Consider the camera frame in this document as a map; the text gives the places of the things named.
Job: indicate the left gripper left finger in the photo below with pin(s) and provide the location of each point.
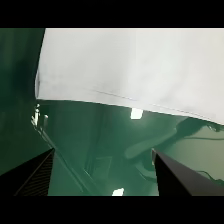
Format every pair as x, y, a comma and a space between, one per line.
31, 178

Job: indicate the white T-shirt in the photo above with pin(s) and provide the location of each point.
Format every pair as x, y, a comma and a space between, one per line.
126, 66

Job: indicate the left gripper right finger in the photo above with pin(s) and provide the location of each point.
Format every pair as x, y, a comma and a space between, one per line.
180, 180

